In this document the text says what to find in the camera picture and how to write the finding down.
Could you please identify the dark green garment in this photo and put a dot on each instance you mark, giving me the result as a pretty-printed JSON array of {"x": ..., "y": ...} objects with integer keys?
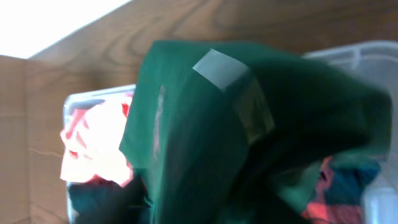
[{"x": 227, "y": 132}]

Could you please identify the pink shirt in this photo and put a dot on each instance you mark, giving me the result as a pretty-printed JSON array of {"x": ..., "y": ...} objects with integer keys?
[{"x": 92, "y": 138}]

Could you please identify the red navy plaid shirt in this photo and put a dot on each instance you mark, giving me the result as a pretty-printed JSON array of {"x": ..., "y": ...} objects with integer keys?
[{"x": 338, "y": 193}]

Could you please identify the black garment with tape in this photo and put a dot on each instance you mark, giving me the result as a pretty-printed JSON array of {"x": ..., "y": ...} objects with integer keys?
[{"x": 105, "y": 202}]

